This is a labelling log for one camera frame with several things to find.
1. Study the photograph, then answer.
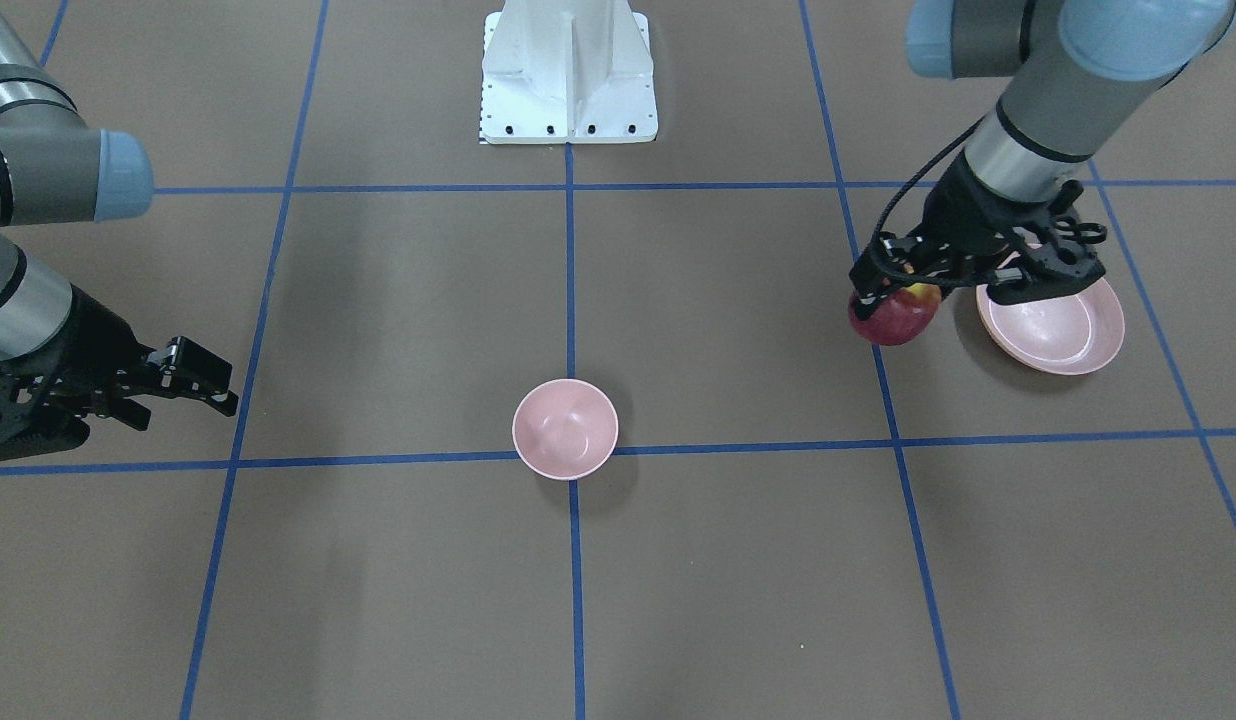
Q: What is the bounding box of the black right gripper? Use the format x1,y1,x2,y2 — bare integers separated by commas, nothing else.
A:
0,288,239,462

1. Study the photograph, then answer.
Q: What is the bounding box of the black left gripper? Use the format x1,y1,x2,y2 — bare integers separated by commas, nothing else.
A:
848,158,1107,305

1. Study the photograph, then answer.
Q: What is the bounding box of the red apple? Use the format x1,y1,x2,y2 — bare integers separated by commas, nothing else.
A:
848,284,943,346

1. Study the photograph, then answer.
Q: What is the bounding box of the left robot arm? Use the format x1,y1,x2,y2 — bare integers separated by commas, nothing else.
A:
848,1,1236,319

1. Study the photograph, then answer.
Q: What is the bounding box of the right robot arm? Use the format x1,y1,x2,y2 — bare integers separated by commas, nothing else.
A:
0,12,239,462

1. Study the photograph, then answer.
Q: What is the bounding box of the pink plate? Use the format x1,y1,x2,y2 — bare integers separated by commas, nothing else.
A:
975,278,1126,375

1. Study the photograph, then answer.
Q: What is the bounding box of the pink bowl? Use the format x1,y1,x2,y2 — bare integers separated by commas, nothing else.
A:
510,378,620,482

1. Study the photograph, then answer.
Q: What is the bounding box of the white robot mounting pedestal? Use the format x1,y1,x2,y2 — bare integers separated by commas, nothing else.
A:
478,1,659,144

